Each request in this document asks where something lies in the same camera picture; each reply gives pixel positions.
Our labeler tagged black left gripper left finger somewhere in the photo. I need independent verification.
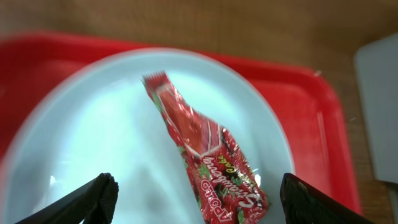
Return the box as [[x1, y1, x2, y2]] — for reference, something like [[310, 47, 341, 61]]
[[17, 173, 119, 224]]

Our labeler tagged red plastic tray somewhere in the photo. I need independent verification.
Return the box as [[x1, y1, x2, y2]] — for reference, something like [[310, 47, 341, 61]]
[[1, 32, 362, 213]]

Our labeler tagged grey dishwasher rack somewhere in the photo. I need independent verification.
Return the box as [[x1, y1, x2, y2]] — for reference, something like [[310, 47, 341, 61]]
[[353, 32, 398, 215]]

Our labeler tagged light blue plate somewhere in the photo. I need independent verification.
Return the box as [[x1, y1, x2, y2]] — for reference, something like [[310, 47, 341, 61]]
[[1, 48, 294, 223]]

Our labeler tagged red snack wrapper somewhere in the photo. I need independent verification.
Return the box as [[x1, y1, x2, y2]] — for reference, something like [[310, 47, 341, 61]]
[[143, 72, 269, 224]]

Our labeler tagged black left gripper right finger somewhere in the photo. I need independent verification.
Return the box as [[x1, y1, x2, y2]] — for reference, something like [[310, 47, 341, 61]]
[[280, 173, 373, 224]]

